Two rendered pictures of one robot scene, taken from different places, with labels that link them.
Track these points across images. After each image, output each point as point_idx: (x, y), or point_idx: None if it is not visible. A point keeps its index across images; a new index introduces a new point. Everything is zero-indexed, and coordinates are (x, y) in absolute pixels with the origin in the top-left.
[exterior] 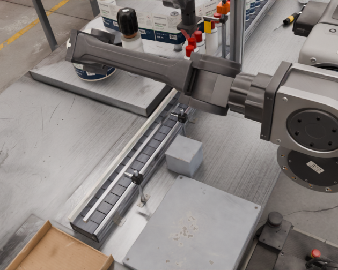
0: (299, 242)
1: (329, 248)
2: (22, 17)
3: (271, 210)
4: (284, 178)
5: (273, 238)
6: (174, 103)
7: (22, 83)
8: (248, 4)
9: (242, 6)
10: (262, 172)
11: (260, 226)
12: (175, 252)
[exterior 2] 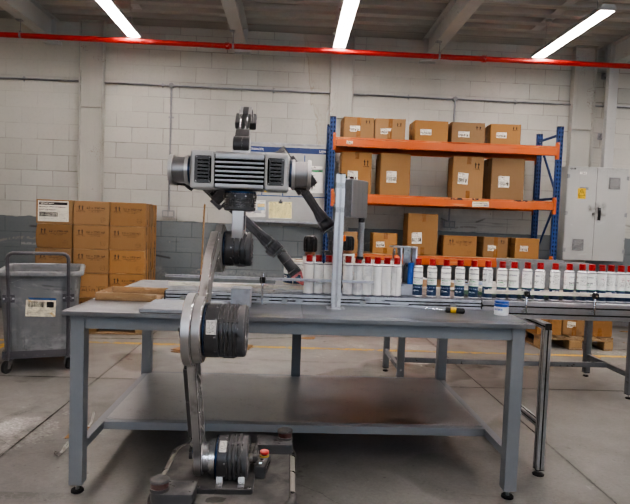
0: (277, 460)
1: (284, 473)
2: (415, 346)
3: (332, 492)
4: (383, 492)
5: (266, 440)
6: (287, 292)
7: (268, 284)
8: (416, 279)
9: (336, 231)
10: (253, 314)
11: (305, 490)
12: (169, 303)
